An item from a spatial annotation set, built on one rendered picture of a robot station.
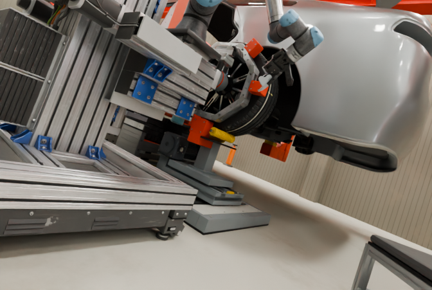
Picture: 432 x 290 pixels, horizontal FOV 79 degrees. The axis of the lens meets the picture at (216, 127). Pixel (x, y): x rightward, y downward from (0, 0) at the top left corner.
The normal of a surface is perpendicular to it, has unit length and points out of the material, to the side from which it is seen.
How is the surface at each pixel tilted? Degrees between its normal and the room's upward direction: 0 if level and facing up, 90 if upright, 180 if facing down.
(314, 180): 90
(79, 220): 90
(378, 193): 90
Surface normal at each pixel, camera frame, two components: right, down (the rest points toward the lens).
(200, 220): -0.54, -0.24
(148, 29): 0.74, 0.23
